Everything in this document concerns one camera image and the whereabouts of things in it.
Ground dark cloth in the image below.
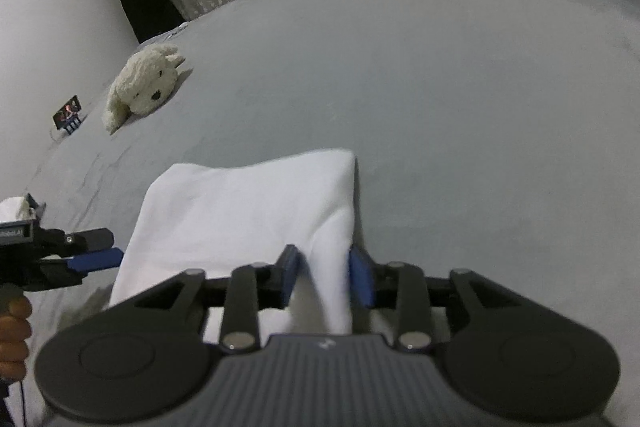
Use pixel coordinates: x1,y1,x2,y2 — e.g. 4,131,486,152
24,193,47,222

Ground white plush dog toy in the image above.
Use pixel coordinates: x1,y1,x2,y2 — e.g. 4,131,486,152
101,43,187,135

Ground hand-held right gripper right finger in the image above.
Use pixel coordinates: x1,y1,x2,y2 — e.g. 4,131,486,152
349,244,514,355

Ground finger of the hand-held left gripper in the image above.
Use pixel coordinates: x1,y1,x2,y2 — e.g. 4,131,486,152
41,248,125,277
64,228,116,256

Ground person's left hand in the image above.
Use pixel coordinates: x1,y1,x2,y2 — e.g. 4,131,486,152
0,296,34,381

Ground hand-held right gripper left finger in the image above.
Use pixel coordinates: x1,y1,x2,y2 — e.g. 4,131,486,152
131,245,304,355

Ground white clothes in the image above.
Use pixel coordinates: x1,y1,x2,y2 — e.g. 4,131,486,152
0,196,32,224

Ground white ribbed-waist shorts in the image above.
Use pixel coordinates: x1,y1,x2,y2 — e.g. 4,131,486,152
107,148,358,348

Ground smartphone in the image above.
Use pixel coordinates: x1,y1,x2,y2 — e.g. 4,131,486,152
52,95,82,128

